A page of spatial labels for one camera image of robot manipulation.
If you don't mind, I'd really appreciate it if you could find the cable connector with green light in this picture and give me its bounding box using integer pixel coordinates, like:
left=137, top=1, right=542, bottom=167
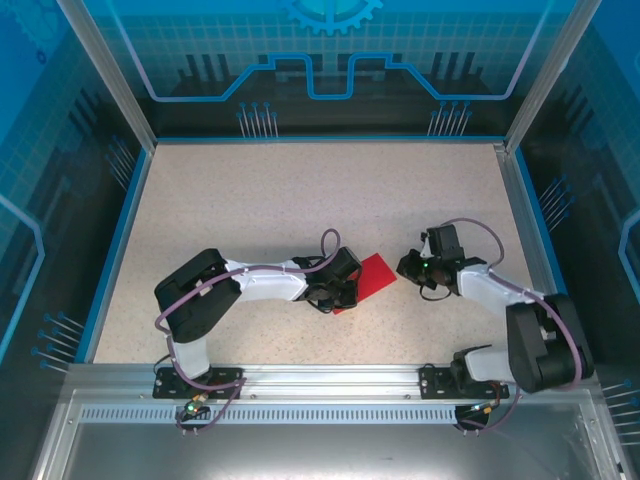
left=180, top=393, right=210, bottom=417

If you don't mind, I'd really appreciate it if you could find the blue table edge strip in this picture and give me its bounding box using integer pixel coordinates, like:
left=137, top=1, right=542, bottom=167
left=73, top=147, right=154, bottom=365
left=514, top=149, right=594, bottom=364

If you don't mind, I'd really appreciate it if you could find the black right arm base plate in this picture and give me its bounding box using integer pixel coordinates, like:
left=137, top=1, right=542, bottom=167
left=418, top=364, right=510, bottom=400

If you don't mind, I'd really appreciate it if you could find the aluminium side rail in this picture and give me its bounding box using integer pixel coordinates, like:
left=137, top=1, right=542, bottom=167
left=491, top=141, right=576, bottom=365

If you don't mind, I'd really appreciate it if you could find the red cloth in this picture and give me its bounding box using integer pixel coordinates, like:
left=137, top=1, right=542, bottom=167
left=332, top=253, right=399, bottom=317

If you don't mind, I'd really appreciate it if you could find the aluminium frame rail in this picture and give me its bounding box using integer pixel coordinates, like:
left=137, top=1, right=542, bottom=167
left=64, top=363, right=604, bottom=401

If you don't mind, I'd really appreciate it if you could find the grey metal tray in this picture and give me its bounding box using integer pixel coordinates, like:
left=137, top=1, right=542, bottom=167
left=27, top=387, right=640, bottom=480

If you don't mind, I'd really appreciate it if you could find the aluminium corner post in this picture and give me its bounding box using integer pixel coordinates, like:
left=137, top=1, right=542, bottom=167
left=55, top=0, right=160, bottom=151
left=503, top=0, right=605, bottom=152

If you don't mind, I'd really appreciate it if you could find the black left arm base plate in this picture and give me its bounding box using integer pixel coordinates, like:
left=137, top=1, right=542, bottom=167
left=153, top=366, right=245, bottom=400

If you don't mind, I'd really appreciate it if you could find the slotted metal strip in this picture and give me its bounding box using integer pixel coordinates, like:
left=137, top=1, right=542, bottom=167
left=78, top=406, right=589, bottom=426

